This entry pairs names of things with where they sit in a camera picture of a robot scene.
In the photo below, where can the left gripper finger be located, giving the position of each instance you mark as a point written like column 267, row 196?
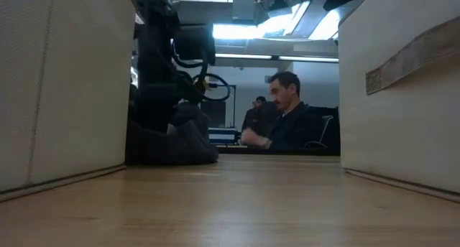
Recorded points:
column 152, row 117

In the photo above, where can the dark grey garment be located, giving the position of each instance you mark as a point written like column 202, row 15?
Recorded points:
column 187, row 143

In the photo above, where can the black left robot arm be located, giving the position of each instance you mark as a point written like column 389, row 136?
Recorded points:
column 154, row 28

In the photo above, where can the blue and white box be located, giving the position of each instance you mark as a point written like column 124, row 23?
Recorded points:
column 223, row 136

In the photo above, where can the beige fabric bin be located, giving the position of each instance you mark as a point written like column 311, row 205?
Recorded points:
column 406, row 132
column 64, row 89

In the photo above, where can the person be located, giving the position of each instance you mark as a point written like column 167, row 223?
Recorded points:
column 253, row 114
column 294, row 125

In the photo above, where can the person's hand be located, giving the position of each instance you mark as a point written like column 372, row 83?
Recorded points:
column 253, row 138

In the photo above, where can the bright ceiling light panel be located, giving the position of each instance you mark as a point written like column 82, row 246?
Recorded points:
column 251, row 31

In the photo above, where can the grey ceiling box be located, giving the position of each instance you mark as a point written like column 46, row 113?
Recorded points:
column 243, row 9

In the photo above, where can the long ceiling light bar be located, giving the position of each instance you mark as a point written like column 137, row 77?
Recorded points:
column 276, row 56

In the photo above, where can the grey office chair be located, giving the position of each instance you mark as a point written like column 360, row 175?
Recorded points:
column 325, row 128

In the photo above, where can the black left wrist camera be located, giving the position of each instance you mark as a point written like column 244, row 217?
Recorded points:
column 194, row 44

